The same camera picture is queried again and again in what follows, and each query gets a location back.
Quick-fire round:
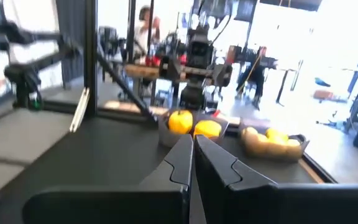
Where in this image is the black diagonal frame brace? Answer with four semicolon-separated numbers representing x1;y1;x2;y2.
96;49;158;124

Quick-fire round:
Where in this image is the wooden background table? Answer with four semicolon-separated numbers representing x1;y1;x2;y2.
124;62;161;80

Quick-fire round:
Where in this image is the dark grey plastic basket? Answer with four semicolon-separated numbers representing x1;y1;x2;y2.
157;110;230;149

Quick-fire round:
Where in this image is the dark mesh basket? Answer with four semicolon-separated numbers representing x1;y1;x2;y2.
239;124;310;162

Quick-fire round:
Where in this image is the person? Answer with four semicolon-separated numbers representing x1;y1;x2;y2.
132;5;162;63

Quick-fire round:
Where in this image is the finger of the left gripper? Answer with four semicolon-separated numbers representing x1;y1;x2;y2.
214;63;233;88
159;57;180;82

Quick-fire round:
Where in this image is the black equipment stand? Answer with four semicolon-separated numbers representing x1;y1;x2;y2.
0;18;83;111

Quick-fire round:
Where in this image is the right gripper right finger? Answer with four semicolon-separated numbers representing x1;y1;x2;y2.
194;134;358;224

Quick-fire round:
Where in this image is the white edge strip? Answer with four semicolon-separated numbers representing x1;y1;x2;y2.
69;86;90;133

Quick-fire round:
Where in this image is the black table mat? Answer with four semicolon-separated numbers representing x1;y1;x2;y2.
0;116;337;224

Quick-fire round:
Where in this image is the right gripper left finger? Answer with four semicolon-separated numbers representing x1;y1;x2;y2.
22;133;195;224

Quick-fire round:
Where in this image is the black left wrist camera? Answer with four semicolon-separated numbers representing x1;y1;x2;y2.
186;29;214;68

